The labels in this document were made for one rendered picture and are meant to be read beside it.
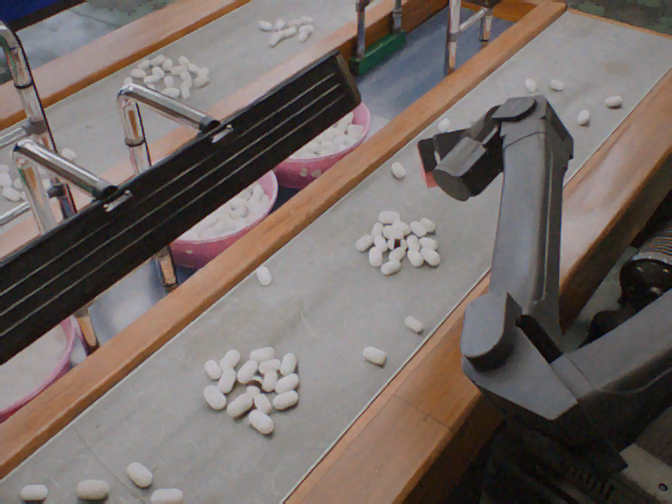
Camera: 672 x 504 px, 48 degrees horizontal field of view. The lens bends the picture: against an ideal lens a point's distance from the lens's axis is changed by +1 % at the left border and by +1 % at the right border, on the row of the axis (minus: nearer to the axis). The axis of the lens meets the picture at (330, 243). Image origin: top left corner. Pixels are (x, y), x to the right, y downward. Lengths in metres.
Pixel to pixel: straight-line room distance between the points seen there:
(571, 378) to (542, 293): 0.13
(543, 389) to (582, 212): 0.80
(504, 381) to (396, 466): 0.40
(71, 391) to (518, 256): 0.64
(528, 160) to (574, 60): 1.00
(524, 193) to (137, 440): 0.59
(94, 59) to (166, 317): 0.83
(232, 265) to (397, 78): 0.79
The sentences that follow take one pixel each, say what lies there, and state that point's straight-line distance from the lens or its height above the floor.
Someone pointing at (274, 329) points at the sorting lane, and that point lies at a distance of 1.13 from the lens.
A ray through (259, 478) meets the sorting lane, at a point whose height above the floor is 0.74.
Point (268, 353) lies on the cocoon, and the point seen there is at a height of 0.76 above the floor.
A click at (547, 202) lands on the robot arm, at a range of 0.78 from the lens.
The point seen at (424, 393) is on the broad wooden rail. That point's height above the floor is 0.76.
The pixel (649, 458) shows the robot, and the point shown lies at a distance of 1.40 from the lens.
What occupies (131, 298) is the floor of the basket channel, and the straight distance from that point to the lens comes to 1.31.
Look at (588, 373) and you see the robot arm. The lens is 0.57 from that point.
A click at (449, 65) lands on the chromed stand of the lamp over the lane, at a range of 1.68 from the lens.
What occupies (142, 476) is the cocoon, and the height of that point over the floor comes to 0.76.
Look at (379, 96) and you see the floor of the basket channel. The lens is 1.76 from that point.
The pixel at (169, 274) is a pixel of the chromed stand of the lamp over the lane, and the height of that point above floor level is 0.79.
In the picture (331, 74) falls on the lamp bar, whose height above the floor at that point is 1.10.
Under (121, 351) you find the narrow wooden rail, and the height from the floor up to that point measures 0.76.
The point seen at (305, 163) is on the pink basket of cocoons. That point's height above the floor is 0.75.
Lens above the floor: 1.59
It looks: 42 degrees down
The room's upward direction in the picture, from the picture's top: 2 degrees counter-clockwise
